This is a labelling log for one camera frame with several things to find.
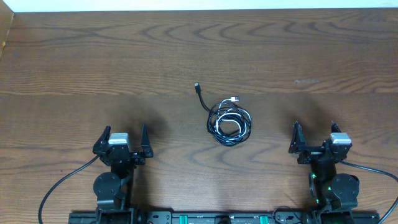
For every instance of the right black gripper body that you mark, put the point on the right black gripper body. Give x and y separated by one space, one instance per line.
311 154

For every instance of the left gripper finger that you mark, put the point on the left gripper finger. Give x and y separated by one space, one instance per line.
101 146
145 144

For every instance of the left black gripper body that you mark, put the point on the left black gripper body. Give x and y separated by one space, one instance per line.
123 154

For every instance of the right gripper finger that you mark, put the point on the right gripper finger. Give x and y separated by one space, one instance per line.
298 142
335 128

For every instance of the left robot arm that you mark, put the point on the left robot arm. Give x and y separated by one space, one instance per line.
113 188

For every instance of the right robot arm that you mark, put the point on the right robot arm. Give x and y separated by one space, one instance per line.
336 194

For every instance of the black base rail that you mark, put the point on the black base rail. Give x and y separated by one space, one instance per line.
165 217

